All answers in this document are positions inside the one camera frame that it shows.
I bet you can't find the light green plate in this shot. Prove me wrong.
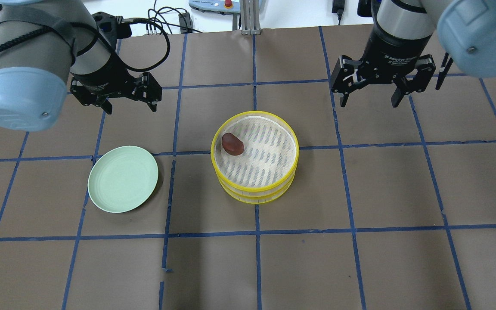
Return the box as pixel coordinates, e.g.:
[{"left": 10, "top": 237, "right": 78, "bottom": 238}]
[{"left": 88, "top": 146, "right": 159, "bottom": 214}]

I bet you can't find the brown bun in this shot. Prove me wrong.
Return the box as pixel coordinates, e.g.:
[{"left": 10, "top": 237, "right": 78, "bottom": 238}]
[{"left": 221, "top": 132, "right": 245, "bottom": 156}]

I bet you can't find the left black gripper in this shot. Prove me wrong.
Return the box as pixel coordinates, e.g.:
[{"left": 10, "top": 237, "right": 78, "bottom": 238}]
[{"left": 70, "top": 47, "right": 163, "bottom": 115}]

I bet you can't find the black power adapter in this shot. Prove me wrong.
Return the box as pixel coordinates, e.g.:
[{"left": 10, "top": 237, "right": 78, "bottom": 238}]
[{"left": 331, "top": 0, "right": 346, "bottom": 24}]

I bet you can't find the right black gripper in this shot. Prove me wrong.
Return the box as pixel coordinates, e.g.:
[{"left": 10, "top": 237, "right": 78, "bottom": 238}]
[{"left": 331, "top": 30, "right": 436, "bottom": 108}]

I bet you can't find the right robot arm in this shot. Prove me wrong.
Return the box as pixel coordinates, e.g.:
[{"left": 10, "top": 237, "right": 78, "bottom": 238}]
[{"left": 329, "top": 0, "right": 496, "bottom": 107}]

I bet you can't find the teach pendant with red button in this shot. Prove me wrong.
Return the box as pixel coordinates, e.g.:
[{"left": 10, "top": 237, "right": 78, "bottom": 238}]
[{"left": 188, "top": 0, "right": 241, "bottom": 15}]

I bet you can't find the aluminium frame post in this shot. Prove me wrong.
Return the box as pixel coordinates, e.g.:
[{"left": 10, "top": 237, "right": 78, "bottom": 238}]
[{"left": 239, "top": 0, "right": 261, "bottom": 35}]

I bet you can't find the black cable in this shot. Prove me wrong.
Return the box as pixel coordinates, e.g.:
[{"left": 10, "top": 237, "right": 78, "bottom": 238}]
[{"left": 119, "top": 0, "right": 203, "bottom": 73}]

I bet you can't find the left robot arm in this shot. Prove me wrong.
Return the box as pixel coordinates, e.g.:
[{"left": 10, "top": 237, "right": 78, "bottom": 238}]
[{"left": 0, "top": 0, "right": 163, "bottom": 132}]

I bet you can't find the yellow steamer basket moved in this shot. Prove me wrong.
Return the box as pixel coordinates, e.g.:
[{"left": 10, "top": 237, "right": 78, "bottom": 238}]
[{"left": 210, "top": 111, "right": 300, "bottom": 198}]

